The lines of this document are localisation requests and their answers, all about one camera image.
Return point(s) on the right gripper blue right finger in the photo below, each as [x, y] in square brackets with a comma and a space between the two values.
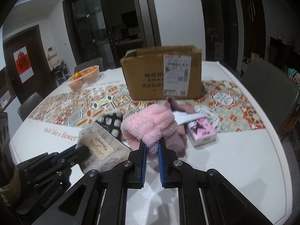
[168, 175]

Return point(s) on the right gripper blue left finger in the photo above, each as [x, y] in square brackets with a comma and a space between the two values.
[137, 174]

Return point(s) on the mauve microfibre cloth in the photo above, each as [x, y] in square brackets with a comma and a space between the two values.
[180, 131]

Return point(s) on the pink fluffy towel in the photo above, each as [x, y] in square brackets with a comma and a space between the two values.
[149, 125]

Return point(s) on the beige printed fabric pouch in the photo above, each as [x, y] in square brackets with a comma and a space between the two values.
[105, 150]

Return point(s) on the pink cartoon tissue pack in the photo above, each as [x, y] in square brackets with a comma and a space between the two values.
[201, 132]

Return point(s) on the white cleaning cloth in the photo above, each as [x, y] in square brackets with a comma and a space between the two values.
[183, 117]

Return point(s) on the gloved left hand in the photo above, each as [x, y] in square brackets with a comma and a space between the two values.
[11, 192]

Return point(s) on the black white patterned cloth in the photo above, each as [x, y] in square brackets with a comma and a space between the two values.
[112, 123]

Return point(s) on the grey dining chair left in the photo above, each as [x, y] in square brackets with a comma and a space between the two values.
[29, 105]

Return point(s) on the grey dining chair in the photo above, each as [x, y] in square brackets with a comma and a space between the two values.
[276, 94]
[94, 62]
[29, 105]

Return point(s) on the brown cardboard box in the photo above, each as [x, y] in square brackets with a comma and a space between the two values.
[154, 73]

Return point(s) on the white fruit basket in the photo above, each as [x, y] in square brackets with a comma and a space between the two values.
[89, 77]

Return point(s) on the small white shelf rack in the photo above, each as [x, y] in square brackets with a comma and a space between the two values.
[60, 72]

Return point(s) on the dark wooden door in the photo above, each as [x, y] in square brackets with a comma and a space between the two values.
[43, 81]

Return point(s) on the orange fruit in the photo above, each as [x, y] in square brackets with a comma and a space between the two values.
[77, 75]

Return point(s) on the red paper door decoration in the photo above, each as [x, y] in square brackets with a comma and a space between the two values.
[23, 64]

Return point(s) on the grey dining chair far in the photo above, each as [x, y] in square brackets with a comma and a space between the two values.
[94, 62]

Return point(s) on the grey dining chair right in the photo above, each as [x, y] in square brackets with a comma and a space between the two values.
[276, 94]

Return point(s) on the black glass sliding door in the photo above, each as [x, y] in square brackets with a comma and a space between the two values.
[107, 29]

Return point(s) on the colourful clothes pile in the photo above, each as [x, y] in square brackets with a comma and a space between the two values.
[293, 75]

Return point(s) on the dark sideboard cabinet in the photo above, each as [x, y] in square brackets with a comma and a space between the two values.
[282, 56]

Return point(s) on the white wall intercom panel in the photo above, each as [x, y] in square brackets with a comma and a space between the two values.
[52, 51]

